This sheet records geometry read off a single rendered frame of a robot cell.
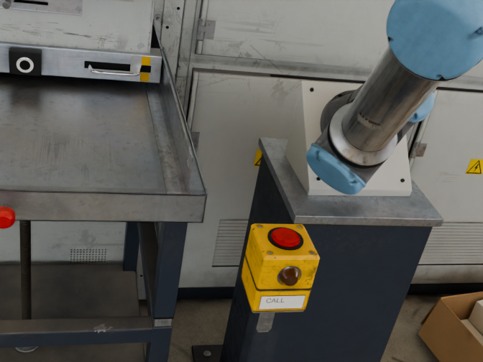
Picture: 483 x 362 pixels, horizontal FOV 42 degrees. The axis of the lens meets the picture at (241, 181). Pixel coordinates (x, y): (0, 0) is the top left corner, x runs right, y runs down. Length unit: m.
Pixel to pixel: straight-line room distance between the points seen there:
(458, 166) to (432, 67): 1.33
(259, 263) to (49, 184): 0.37
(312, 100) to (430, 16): 0.63
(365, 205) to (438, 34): 0.62
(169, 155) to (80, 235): 0.83
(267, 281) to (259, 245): 0.05
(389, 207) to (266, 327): 0.48
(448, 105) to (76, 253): 1.18
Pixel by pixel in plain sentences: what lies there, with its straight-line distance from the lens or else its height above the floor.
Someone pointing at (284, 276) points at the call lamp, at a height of 0.88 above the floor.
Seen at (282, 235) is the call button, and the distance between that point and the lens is 0.85.
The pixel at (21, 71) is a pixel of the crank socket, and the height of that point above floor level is 0.88.
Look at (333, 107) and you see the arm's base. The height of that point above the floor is 0.91.
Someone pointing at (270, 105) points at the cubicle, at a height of 0.72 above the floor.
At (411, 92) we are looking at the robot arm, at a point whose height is 1.11.
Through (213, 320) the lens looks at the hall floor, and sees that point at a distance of 2.03.
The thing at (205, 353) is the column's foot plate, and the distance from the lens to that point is 1.90.
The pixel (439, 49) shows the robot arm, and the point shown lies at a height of 1.20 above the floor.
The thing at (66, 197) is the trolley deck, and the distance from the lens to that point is 1.00.
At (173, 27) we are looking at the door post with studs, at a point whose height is 0.90.
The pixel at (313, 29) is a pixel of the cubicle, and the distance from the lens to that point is 1.67.
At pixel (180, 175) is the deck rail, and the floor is 0.85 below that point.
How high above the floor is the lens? 1.39
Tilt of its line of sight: 30 degrees down
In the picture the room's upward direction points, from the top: 11 degrees clockwise
